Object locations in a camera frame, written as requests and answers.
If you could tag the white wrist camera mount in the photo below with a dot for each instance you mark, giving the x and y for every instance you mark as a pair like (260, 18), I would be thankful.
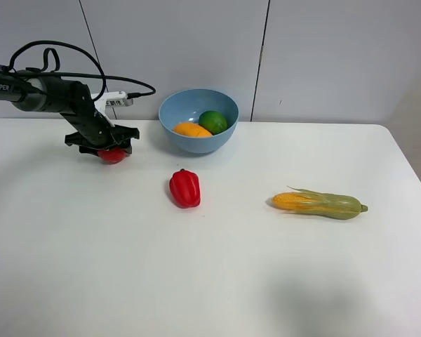
(112, 100)

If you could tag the orange mango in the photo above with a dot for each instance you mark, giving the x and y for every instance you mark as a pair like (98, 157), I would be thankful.
(190, 129)

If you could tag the blue plastic bowl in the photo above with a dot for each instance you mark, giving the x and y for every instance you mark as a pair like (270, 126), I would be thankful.
(188, 106)

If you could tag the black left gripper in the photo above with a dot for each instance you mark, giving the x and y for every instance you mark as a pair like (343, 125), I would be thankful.
(93, 131)

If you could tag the red bell pepper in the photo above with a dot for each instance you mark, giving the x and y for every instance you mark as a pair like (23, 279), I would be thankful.
(185, 188)

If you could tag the corn cob with husk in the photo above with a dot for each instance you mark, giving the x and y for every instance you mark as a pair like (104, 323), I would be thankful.
(311, 203)

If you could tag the green lime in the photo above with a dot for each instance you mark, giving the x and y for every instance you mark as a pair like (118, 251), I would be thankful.
(213, 121)

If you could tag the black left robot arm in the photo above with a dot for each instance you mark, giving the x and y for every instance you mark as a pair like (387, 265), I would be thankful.
(33, 95)

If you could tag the red pomegranate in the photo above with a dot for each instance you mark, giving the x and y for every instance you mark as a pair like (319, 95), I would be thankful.
(112, 156)

